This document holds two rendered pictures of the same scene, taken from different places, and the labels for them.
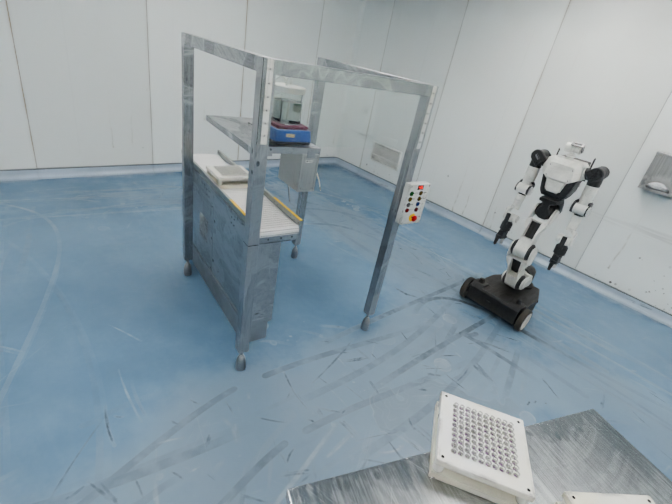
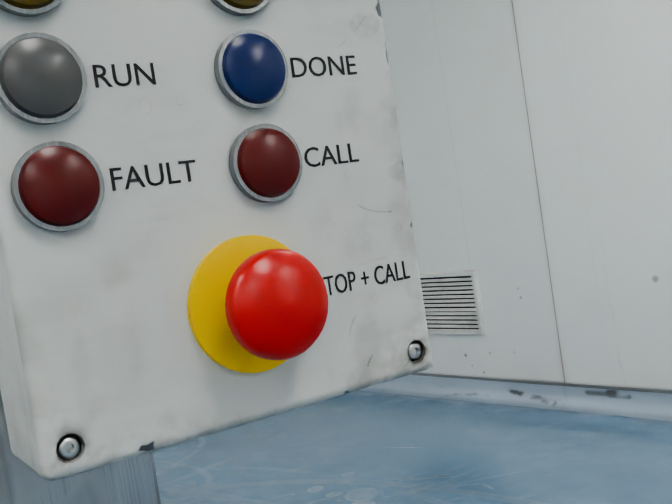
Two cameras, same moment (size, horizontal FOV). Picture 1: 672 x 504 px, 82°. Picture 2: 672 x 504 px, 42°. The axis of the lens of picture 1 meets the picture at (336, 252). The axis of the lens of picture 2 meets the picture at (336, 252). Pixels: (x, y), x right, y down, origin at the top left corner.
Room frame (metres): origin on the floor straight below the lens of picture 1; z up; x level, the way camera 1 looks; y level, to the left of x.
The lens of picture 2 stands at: (1.96, -0.49, 0.98)
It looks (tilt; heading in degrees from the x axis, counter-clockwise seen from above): 3 degrees down; 6
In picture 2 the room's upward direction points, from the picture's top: 9 degrees counter-clockwise
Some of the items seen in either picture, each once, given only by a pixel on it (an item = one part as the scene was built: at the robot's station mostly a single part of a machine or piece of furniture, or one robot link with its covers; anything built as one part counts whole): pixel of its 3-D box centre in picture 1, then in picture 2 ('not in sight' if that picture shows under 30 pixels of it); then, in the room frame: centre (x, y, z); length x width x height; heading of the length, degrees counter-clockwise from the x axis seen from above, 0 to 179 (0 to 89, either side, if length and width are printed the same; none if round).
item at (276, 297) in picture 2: not in sight; (260, 303); (2.27, -0.43, 0.95); 0.04 x 0.04 x 0.04; 40
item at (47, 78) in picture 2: not in sight; (42, 77); (2.24, -0.37, 1.03); 0.03 x 0.01 x 0.03; 130
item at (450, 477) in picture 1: (475, 451); not in sight; (0.75, -0.50, 0.87); 0.24 x 0.24 x 0.02; 78
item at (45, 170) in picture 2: not in sight; (60, 186); (2.24, -0.37, 1.00); 0.03 x 0.01 x 0.03; 130
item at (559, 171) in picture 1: (564, 175); not in sight; (3.10, -1.62, 1.23); 0.34 x 0.30 x 0.36; 46
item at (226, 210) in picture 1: (231, 192); not in sight; (2.36, 0.75, 0.83); 1.30 x 0.29 x 0.10; 40
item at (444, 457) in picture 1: (482, 440); not in sight; (0.75, -0.50, 0.91); 0.25 x 0.24 x 0.02; 78
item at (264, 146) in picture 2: not in sight; (268, 162); (2.29, -0.44, 1.00); 0.03 x 0.01 x 0.03; 130
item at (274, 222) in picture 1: (231, 187); not in sight; (2.36, 0.75, 0.87); 1.35 x 0.25 x 0.05; 40
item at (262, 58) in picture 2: not in sight; (254, 68); (2.29, -0.44, 1.03); 0.03 x 0.01 x 0.03; 130
